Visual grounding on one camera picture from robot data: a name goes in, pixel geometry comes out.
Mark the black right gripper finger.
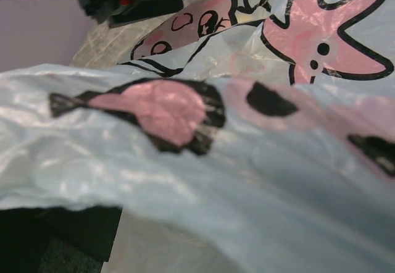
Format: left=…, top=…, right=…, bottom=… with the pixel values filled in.
left=1, top=207, right=122, bottom=272

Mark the light blue printed plastic bag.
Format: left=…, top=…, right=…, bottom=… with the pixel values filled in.
left=1, top=0, right=394, bottom=272

